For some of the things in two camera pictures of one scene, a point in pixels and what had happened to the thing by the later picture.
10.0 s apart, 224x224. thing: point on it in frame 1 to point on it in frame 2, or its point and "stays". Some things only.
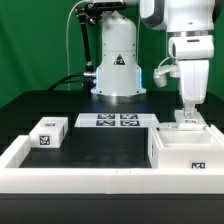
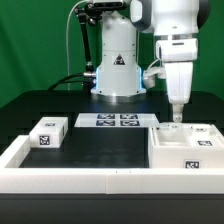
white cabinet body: x=198 y=148 stays
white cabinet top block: x=49 y=132 stays
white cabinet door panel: x=169 y=126 stays
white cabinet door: x=184 y=124 to x=203 y=136
